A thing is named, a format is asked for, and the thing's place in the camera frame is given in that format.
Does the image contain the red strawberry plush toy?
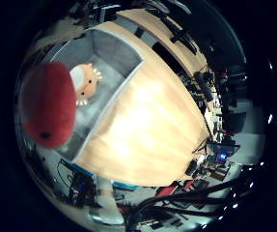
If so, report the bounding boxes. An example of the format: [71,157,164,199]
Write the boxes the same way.
[18,61,78,150]

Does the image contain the grey fabric storage container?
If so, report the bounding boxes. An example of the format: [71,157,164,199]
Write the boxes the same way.
[41,28,145,162]

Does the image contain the orange crab plush toy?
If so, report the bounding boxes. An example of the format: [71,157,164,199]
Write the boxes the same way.
[69,63,103,107]

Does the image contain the black device on table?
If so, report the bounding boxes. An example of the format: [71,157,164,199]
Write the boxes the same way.
[193,71,215,102]

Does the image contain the glowing computer monitor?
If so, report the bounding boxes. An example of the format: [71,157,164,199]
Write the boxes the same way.
[213,144,240,165]

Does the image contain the blue metal table frame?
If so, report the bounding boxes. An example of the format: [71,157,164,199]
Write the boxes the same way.
[112,181,140,191]

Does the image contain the black cable bundle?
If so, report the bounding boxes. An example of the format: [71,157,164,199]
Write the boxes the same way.
[125,176,258,232]

